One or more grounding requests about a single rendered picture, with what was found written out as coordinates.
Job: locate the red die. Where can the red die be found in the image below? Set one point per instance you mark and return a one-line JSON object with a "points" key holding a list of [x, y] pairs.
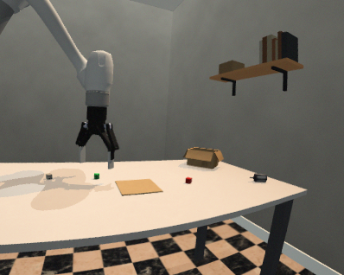
{"points": [[188, 180]]}

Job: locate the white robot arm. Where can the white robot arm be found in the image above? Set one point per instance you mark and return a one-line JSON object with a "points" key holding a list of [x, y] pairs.
{"points": [[97, 71]]}

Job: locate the open brown cardboard box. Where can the open brown cardboard box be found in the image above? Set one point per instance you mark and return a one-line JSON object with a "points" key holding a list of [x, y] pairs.
{"points": [[198, 155]]}

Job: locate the tan square mat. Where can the tan square mat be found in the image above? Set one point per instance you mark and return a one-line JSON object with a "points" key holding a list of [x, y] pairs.
{"points": [[137, 187]]}

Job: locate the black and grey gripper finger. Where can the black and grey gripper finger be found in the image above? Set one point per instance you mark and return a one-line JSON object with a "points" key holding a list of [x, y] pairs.
{"points": [[110, 142], [82, 139]]}

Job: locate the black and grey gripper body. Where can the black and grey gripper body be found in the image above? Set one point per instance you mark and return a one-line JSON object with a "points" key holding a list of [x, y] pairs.
{"points": [[96, 115]]}

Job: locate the beige die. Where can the beige die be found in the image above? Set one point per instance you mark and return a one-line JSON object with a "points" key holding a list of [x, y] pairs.
{"points": [[49, 176]]}

